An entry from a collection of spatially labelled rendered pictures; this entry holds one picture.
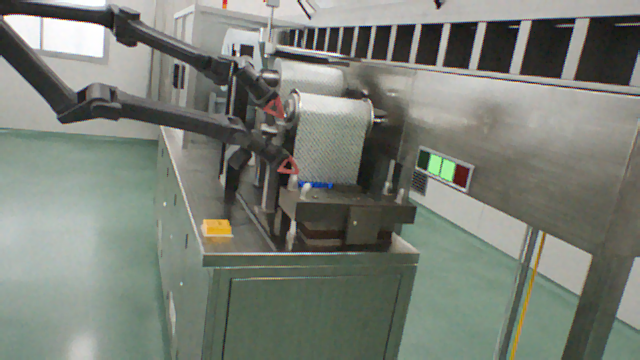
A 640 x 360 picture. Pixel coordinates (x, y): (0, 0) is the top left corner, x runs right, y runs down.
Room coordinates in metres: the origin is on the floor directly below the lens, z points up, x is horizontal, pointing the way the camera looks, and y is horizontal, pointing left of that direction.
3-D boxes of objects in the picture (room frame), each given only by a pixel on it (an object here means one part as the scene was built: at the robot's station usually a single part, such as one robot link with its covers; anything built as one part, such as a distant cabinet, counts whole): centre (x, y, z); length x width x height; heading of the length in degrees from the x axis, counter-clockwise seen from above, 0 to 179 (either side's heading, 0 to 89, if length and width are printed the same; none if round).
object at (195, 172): (2.43, 0.44, 0.88); 2.52 x 0.66 x 0.04; 23
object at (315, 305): (2.44, 0.42, 0.43); 2.52 x 0.64 x 0.86; 23
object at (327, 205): (1.45, -0.11, 1.00); 0.40 x 0.16 x 0.06; 113
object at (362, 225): (1.37, -0.16, 0.96); 0.10 x 0.03 x 0.11; 113
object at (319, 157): (1.54, -0.03, 1.11); 0.23 x 0.01 x 0.18; 113
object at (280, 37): (2.26, 0.29, 1.50); 0.14 x 0.14 x 0.06
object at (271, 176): (1.57, 0.16, 1.05); 0.06 x 0.05 x 0.31; 113
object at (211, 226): (1.31, 0.26, 0.91); 0.07 x 0.07 x 0.02; 23
